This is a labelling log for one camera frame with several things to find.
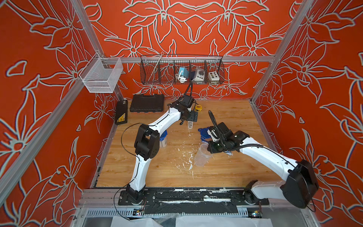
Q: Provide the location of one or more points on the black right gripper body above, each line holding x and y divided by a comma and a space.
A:
216, 147

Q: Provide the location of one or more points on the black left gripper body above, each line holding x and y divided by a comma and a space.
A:
191, 116

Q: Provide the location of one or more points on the clear plastic container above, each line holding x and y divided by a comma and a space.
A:
163, 144
202, 156

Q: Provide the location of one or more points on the blue container lid front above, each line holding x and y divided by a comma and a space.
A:
163, 136

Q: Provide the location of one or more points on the blue container lid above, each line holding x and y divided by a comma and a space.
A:
204, 135
163, 136

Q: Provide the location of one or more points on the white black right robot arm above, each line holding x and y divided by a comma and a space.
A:
298, 182

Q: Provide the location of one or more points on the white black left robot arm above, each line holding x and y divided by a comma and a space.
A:
147, 143

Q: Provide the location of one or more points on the yellow tape measure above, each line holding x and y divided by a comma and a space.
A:
198, 108

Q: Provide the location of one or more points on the blue container lid back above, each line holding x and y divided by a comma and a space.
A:
204, 135

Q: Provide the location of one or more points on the blue white device in basket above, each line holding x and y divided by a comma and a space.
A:
182, 75

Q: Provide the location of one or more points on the grey white device in basket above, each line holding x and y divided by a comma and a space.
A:
197, 76

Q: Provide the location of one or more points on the black tool case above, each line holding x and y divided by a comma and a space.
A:
147, 103

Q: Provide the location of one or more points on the white button box in basket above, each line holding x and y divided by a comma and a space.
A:
213, 77

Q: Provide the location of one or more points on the black box yellow label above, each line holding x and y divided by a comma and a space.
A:
121, 114

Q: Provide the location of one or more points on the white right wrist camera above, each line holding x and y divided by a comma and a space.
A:
213, 135

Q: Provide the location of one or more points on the black wire wall basket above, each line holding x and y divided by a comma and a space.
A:
169, 69

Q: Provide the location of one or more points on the white wire basket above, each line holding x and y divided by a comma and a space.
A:
101, 75

